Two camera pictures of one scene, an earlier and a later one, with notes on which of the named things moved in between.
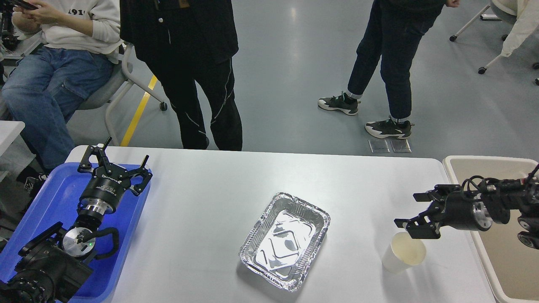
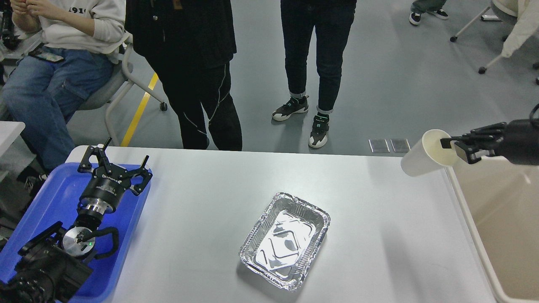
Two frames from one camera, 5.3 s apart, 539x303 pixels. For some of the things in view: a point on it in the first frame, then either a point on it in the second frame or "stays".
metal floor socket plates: [379, 146] stays
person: [392, 37] -> [331, 21]
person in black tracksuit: [185, 43] stays
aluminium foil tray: [284, 240] stays
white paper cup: [406, 249] -> [426, 156]
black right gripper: [460, 209] -> [520, 144]
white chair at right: [527, 13] stays
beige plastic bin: [512, 269] stays
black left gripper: [101, 194] stays
